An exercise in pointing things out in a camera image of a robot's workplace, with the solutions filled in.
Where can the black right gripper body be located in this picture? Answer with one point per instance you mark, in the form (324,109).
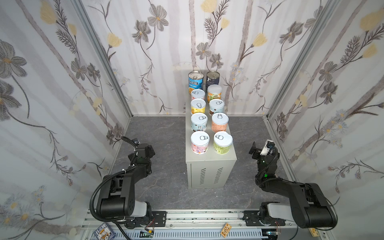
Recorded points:
(257,151)

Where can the blue label soup can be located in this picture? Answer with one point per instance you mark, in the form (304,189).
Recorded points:
(195,79)

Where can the dark can with gold lid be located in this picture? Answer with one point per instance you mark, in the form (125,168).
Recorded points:
(213,78)

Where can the white-lid green label can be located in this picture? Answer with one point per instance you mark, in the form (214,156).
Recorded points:
(222,142)

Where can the white-lid pink can front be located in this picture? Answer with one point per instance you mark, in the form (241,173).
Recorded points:
(197,94)

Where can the small orange tag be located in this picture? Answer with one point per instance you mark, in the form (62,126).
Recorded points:
(225,230)

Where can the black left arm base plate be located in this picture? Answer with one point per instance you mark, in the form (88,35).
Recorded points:
(159,218)

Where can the left corner wall post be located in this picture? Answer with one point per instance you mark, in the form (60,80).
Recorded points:
(101,53)

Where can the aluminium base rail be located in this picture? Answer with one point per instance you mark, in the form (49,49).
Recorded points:
(216,219)

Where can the white-lid yellow can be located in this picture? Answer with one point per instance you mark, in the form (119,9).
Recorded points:
(198,106)

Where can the white-lid pink can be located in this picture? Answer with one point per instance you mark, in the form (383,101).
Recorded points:
(197,94)
(200,142)

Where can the grey metal cabinet box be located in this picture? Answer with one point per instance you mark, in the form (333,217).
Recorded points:
(209,170)

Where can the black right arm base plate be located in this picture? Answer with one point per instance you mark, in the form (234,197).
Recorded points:
(253,219)

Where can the yellow tag right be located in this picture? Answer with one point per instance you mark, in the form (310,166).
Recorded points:
(315,233)

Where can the white-lid grey can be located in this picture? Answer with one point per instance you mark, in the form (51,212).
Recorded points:
(216,106)

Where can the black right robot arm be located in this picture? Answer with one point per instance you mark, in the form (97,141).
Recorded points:
(308,207)

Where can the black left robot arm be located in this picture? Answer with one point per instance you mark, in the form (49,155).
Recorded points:
(114,198)

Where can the blue printed card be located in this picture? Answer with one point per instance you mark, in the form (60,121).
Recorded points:
(104,232)

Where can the white-lid teal can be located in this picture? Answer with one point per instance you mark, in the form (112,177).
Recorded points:
(199,122)

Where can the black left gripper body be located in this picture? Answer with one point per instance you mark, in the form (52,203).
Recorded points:
(140,151)

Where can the green orange label can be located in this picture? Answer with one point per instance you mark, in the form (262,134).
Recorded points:
(214,92)

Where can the white cable duct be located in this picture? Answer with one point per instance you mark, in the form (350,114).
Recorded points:
(197,234)

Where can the aluminium corner wall post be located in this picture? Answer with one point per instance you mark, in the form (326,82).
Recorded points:
(314,35)

